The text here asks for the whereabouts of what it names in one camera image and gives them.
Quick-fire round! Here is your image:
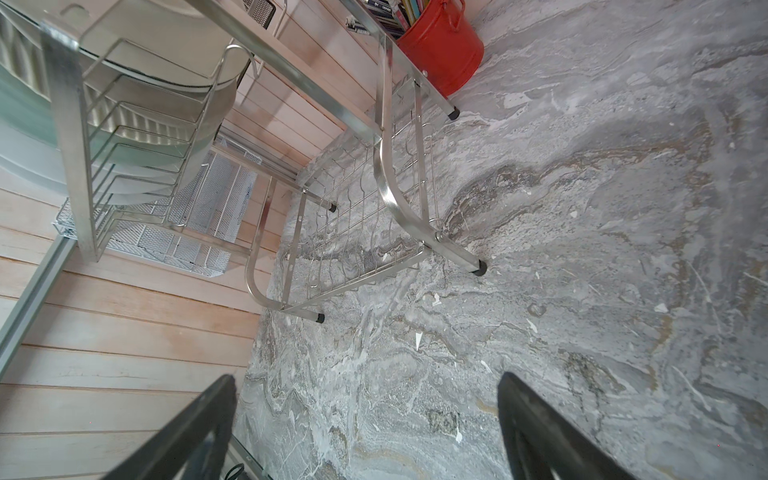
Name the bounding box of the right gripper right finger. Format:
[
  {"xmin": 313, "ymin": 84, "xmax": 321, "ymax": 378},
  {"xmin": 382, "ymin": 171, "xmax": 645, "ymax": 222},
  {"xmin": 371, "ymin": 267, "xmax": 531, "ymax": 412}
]
[{"xmin": 497, "ymin": 372, "xmax": 633, "ymax": 479}]

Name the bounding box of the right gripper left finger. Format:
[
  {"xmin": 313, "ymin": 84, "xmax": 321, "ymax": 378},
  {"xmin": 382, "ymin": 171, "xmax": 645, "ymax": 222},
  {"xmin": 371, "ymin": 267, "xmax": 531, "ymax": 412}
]
[{"xmin": 105, "ymin": 374, "xmax": 237, "ymax": 479}]

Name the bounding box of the silver metal dish rack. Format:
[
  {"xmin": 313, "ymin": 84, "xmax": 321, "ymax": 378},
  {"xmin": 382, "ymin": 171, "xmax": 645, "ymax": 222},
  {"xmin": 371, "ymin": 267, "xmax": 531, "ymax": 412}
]
[{"xmin": 40, "ymin": 1, "xmax": 487, "ymax": 322}]

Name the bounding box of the white wire mesh shelf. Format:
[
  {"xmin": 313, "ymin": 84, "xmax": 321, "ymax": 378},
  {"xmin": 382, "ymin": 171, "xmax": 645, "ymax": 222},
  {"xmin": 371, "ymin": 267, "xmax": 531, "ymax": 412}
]
[{"xmin": 52, "ymin": 134, "xmax": 265, "ymax": 278}]

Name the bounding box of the colourful chopsticks bundle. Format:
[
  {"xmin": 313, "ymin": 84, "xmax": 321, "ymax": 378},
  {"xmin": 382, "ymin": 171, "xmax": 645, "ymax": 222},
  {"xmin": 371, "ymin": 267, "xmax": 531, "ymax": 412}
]
[{"xmin": 363, "ymin": 0, "xmax": 427, "ymax": 39}]

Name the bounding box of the grey green large plate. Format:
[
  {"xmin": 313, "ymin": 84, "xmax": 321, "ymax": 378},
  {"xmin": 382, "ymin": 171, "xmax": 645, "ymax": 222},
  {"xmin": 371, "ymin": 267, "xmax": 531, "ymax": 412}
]
[{"xmin": 1, "ymin": 1, "xmax": 249, "ymax": 97}]

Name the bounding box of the red utensil cup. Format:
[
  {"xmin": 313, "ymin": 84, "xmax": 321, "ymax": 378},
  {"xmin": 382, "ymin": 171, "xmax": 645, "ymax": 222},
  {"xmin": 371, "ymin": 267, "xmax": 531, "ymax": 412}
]
[{"xmin": 396, "ymin": 0, "xmax": 484, "ymax": 97}]

